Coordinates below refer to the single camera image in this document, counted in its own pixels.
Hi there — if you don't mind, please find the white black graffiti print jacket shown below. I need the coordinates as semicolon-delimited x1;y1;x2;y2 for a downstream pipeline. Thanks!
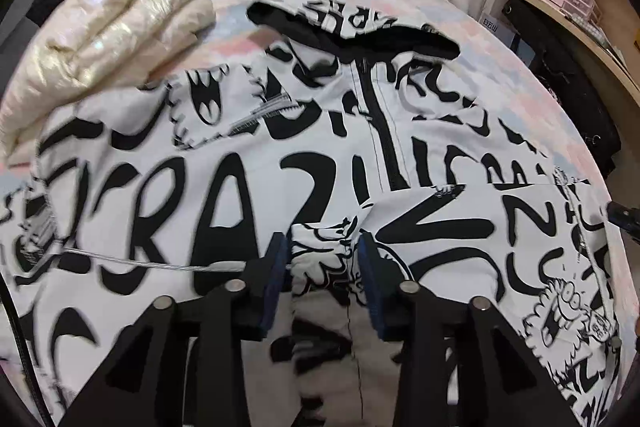
1;0;622;426

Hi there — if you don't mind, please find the pastel tie-dye bed cover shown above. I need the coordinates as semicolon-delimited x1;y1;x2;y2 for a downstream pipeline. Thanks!
1;0;602;231

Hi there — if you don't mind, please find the cream puffer jacket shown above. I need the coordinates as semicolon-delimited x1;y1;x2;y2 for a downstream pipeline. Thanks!
1;0;216;165

